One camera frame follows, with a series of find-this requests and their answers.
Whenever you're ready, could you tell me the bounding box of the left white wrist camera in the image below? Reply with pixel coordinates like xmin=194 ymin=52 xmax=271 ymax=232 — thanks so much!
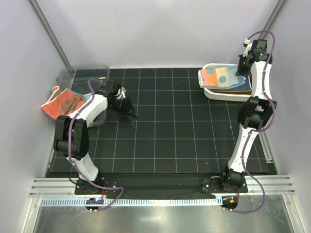
xmin=115 ymin=87 xmax=126 ymax=100

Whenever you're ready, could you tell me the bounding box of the aluminium rail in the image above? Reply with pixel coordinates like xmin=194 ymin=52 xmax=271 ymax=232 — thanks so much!
xmin=29 ymin=175 xmax=295 ymax=197

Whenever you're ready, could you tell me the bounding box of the white perforated basket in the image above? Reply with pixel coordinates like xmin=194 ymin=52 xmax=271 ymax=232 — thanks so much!
xmin=203 ymin=63 xmax=250 ymax=102

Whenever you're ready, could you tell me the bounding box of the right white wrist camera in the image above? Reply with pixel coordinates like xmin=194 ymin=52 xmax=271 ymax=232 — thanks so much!
xmin=242 ymin=39 xmax=252 ymax=57

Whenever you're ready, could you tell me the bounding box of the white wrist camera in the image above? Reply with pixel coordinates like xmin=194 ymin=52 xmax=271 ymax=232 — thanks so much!
xmin=242 ymin=39 xmax=252 ymax=57
xmin=115 ymin=87 xmax=126 ymax=100

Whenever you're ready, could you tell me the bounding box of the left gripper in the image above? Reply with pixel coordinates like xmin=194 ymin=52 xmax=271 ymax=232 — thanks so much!
xmin=109 ymin=97 xmax=138 ymax=123

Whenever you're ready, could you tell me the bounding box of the brown towel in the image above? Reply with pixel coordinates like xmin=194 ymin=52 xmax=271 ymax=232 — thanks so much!
xmin=210 ymin=75 xmax=252 ymax=95

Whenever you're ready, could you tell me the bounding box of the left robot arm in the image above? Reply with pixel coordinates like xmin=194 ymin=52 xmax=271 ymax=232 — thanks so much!
xmin=53 ymin=80 xmax=138 ymax=194

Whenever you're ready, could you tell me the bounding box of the peach dotted towel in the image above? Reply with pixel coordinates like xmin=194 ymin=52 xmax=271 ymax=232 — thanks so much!
xmin=83 ymin=93 xmax=92 ymax=102

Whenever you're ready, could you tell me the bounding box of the light blue dotted towel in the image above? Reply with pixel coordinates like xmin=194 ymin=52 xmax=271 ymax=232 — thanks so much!
xmin=198 ymin=66 xmax=244 ymax=89

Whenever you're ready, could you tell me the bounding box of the white slotted cable duct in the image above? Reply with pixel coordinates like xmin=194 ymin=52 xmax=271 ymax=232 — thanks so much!
xmin=40 ymin=197 xmax=223 ymax=208

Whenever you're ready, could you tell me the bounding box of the salmon pink towel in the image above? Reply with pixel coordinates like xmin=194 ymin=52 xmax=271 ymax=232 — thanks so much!
xmin=41 ymin=86 xmax=86 ymax=120

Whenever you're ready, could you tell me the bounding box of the clear plastic bin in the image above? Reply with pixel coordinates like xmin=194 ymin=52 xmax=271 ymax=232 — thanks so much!
xmin=48 ymin=64 xmax=110 ymax=128

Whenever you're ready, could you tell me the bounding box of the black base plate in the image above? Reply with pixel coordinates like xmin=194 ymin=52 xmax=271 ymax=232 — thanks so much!
xmin=75 ymin=173 xmax=248 ymax=199

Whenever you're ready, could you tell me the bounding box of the black grid mat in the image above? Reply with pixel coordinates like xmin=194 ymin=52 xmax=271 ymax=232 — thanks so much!
xmin=45 ymin=67 xmax=277 ymax=175

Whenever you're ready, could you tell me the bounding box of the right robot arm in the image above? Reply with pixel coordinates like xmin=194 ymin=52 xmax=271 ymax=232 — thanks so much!
xmin=219 ymin=39 xmax=276 ymax=192

